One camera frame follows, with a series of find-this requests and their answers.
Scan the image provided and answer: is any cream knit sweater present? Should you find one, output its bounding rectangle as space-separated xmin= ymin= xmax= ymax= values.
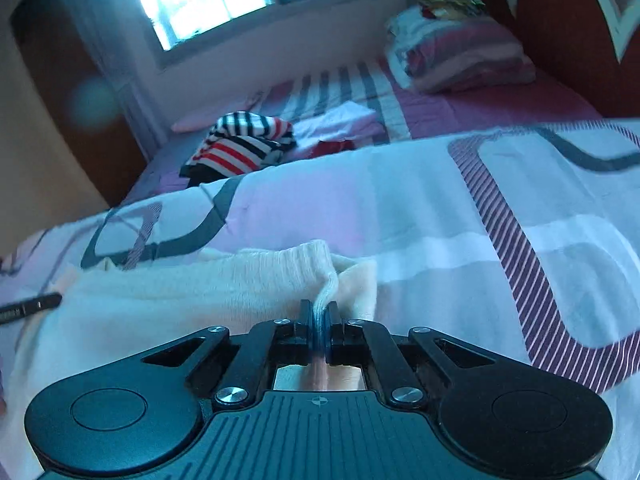
xmin=0 ymin=240 xmax=378 ymax=480

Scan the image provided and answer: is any patterned pastel blanket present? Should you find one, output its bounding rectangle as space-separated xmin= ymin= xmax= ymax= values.
xmin=0 ymin=120 xmax=640 ymax=480

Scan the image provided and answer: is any brown wooden wardrobe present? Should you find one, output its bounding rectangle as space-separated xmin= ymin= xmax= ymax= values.
xmin=10 ymin=0 xmax=148 ymax=206

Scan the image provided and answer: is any folded striped pink quilt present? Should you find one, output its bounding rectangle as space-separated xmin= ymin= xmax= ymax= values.
xmin=385 ymin=5 xmax=537 ymax=93

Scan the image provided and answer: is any grey curtain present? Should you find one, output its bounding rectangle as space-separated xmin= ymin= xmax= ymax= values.
xmin=50 ymin=0 xmax=171 ymax=146

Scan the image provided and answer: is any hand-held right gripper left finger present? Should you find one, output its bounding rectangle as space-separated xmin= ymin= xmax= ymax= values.
xmin=140 ymin=300 xmax=326 ymax=407

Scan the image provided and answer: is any red white wooden headboard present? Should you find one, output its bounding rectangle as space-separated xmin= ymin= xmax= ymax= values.
xmin=480 ymin=0 xmax=640 ymax=118

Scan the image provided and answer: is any white folded cloth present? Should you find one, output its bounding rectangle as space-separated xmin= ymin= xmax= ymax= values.
xmin=292 ymin=101 xmax=386 ymax=146

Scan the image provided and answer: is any striped pink bed sheet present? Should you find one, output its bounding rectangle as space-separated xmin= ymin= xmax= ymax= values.
xmin=115 ymin=57 xmax=606 ymax=206

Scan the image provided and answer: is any window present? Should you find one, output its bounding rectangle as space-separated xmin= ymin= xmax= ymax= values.
xmin=122 ymin=0 xmax=411 ymax=51

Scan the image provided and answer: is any yellow patterned cloth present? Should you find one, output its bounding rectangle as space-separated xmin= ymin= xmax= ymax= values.
xmin=417 ymin=0 xmax=486 ymax=20

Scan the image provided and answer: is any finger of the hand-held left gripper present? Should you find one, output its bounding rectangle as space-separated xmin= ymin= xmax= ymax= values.
xmin=0 ymin=294 xmax=62 ymax=326

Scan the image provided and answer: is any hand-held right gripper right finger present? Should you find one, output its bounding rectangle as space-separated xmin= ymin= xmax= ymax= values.
xmin=326 ymin=301 xmax=501 ymax=407

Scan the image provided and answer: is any black white red striped garment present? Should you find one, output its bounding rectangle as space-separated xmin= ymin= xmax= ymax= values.
xmin=179 ymin=110 xmax=298 ymax=183

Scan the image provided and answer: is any red cloth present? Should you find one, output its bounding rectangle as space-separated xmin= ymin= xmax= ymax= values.
xmin=310 ymin=139 xmax=356 ymax=157

